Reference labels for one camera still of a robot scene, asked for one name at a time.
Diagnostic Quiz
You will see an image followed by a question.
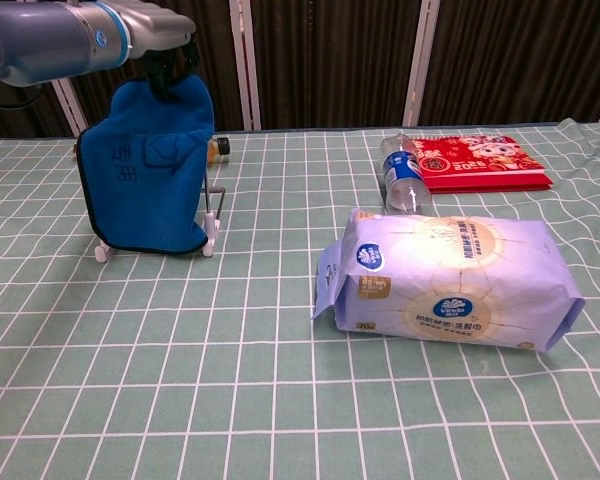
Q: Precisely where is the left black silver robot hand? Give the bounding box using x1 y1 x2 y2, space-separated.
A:
107 0 201 99

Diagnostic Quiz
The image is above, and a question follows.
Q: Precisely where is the dark grey blue cloth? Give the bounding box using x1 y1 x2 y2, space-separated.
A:
76 74 216 257

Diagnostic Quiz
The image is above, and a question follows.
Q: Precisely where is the orange juice bottle black cap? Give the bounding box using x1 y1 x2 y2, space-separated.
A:
207 135 231 166

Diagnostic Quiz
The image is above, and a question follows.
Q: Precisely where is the black white-framed partition screen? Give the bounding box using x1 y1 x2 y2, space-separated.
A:
0 0 600 141

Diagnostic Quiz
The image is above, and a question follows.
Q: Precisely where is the empty clear blue-label bottle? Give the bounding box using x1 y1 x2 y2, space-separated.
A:
379 133 434 216

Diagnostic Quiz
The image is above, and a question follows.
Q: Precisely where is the red 2026 desk calendar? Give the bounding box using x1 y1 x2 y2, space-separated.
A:
409 134 555 195

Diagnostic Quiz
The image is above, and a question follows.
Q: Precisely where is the lavender tissue pack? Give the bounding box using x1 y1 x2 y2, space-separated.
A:
312 208 586 354

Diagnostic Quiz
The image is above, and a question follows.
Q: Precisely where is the green white-grid tablecloth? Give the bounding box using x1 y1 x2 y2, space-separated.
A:
0 117 600 480

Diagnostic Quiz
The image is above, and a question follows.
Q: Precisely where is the silver metal wire rack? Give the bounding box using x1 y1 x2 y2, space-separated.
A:
93 182 227 262

